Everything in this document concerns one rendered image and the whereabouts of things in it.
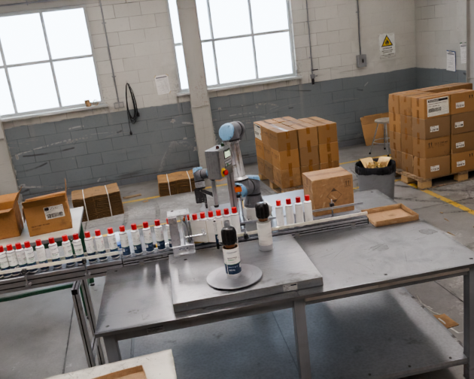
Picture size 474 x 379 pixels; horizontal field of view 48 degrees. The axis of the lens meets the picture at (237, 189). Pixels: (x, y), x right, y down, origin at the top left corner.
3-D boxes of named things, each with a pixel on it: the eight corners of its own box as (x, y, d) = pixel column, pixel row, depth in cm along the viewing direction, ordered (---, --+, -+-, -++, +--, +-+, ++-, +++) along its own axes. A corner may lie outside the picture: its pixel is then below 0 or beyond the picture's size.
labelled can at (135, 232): (135, 256, 343) (129, 225, 337) (135, 253, 348) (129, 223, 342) (142, 254, 344) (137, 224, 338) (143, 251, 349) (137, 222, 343)
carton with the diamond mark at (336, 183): (314, 216, 380) (311, 180, 372) (305, 207, 403) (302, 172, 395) (354, 210, 384) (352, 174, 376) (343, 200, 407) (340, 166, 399)
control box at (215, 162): (208, 180, 345) (204, 151, 339) (220, 172, 359) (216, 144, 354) (222, 180, 340) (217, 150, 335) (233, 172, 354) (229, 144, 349)
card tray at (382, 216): (375, 227, 353) (375, 221, 352) (361, 215, 378) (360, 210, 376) (418, 219, 356) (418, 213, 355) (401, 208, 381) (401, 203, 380)
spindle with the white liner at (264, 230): (260, 252, 324) (255, 206, 315) (258, 247, 332) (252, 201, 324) (274, 250, 325) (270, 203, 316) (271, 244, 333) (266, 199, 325)
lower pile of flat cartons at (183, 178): (159, 197, 784) (156, 183, 778) (158, 187, 835) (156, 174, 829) (202, 189, 792) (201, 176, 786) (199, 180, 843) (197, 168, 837)
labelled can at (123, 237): (123, 257, 342) (116, 228, 337) (123, 254, 347) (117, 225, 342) (131, 256, 343) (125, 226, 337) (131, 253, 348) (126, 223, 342)
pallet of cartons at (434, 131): (423, 191, 666) (420, 99, 634) (387, 176, 745) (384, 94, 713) (504, 174, 692) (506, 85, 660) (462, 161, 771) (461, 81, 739)
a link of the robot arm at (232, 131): (256, 193, 389) (241, 119, 380) (245, 198, 377) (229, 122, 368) (243, 194, 396) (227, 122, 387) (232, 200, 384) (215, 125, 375)
